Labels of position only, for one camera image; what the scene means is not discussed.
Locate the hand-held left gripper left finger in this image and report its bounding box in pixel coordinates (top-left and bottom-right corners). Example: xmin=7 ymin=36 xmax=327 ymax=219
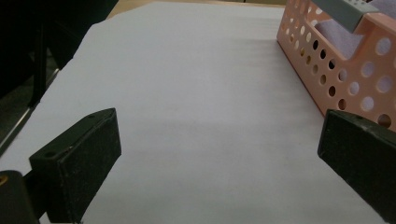
xmin=28 ymin=107 xmax=122 ymax=224

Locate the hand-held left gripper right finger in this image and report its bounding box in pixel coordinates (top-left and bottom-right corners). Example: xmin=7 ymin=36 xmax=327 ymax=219
xmin=317 ymin=108 xmax=396 ymax=224

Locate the pink perforated plastic basket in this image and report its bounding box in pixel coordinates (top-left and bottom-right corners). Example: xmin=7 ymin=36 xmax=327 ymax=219
xmin=276 ymin=0 xmax=396 ymax=133

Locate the lavender cloth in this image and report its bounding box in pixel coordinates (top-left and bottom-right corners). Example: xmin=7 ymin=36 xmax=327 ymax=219
xmin=315 ymin=0 xmax=396 ymax=61

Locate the white paper sheet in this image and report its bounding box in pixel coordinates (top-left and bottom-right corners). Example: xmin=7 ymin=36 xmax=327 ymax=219
xmin=0 ymin=1 xmax=389 ymax=224

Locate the grey rectangular block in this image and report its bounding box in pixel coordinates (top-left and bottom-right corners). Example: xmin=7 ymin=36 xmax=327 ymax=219
xmin=311 ymin=0 xmax=381 ymax=34

